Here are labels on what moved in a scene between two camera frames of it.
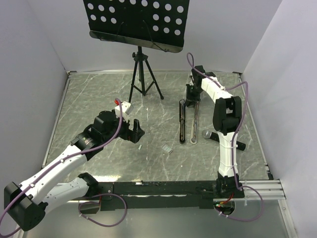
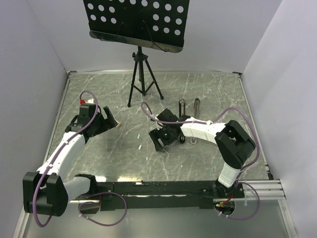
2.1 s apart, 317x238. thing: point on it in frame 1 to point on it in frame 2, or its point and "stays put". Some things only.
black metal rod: x=182 y=111 stays put
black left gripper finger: x=136 y=128 to x=110 y=120
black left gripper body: x=125 y=133 to x=100 y=124
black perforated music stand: x=159 y=25 stays put
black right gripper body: x=193 y=93 to x=163 y=133
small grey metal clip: x=166 y=148 stays put
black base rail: x=148 y=194 stays put
